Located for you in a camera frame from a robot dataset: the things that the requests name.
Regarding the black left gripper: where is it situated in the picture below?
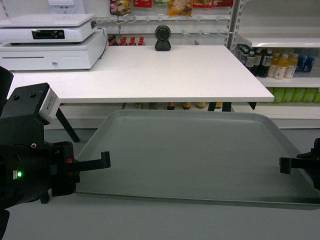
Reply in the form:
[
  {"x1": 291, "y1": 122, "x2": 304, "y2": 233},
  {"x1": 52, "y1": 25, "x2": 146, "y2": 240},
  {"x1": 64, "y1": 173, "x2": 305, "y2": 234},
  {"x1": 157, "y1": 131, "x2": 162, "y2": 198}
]
[{"x1": 49, "y1": 141, "x2": 111, "y2": 197}]

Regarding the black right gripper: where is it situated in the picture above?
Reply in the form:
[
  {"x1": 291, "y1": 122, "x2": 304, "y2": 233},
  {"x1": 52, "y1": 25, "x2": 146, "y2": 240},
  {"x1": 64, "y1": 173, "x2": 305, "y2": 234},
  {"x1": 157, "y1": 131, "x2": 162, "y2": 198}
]
[{"x1": 279, "y1": 138, "x2": 320, "y2": 190}]

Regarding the grey rectangular serving tray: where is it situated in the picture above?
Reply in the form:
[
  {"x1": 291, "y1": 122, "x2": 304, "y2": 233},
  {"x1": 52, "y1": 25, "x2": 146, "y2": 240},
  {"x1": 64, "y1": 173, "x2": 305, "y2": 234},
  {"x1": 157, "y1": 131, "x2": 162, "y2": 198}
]
[{"x1": 76, "y1": 110, "x2": 320, "y2": 210}]

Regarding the white checkout scale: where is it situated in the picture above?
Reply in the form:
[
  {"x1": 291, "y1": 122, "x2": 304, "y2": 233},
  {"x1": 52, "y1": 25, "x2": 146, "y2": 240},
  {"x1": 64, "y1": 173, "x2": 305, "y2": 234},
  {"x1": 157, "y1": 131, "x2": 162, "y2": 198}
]
[{"x1": 0, "y1": 13, "x2": 97, "y2": 44}]

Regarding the white cash drawer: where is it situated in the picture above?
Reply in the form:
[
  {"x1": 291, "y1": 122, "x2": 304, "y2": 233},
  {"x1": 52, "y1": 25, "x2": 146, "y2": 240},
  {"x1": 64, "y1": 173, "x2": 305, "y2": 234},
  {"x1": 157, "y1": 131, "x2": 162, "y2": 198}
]
[{"x1": 0, "y1": 29, "x2": 109, "y2": 71}]

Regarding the black barcode scanner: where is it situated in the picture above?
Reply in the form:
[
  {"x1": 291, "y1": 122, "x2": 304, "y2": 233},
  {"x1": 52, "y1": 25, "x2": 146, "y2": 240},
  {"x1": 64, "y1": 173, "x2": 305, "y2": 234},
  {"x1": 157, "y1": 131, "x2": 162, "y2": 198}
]
[{"x1": 154, "y1": 25, "x2": 171, "y2": 52}]

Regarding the purple snack bag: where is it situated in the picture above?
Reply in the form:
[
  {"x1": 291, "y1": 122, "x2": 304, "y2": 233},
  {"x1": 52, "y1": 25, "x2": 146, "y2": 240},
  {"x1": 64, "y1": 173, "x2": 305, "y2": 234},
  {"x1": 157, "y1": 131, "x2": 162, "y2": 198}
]
[{"x1": 109, "y1": 0, "x2": 132, "y2": 16}]

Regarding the red snack bag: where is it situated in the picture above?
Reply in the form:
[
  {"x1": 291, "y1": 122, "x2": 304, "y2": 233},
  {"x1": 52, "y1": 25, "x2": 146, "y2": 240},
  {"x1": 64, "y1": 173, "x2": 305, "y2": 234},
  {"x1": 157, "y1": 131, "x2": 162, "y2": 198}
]
[{"x1": 133, "y1": 0, "x2": 153, "y2": 9}]

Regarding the yellow snack bag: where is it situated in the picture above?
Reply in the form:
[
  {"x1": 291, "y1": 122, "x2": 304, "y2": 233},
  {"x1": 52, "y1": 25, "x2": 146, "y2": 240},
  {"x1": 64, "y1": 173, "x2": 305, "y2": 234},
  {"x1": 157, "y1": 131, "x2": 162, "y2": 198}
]
[{"x1": 168, "y1": 0, "x2": 194, "y2": 17}]

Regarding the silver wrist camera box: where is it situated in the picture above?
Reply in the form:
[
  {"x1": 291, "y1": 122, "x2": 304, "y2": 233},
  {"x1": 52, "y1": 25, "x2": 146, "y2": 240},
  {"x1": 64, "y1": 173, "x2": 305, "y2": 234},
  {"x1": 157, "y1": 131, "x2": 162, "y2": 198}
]
[{"x1": 38, "y1": 87, "x2": 61, "y2": 124}]

